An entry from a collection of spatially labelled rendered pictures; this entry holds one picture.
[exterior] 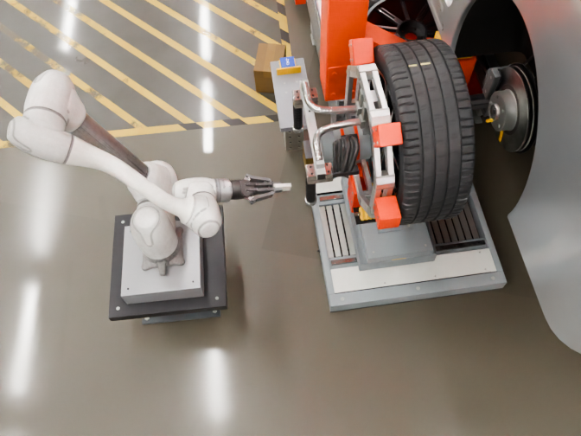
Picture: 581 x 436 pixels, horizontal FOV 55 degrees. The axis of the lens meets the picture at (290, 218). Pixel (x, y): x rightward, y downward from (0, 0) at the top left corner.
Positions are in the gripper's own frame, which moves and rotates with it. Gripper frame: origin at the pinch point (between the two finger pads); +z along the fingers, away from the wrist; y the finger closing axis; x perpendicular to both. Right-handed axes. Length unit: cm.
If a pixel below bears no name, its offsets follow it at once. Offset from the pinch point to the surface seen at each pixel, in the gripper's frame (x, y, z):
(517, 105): -44, 1, 80
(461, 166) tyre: -45, -26, 45
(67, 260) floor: 96, 27, -86
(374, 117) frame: -48, -7, 19
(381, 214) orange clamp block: -25.1, -30.0, 23.1
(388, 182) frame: -33.8, -22.8, 24.5
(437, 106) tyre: -56, -11, 36
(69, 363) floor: 96, -26, -86
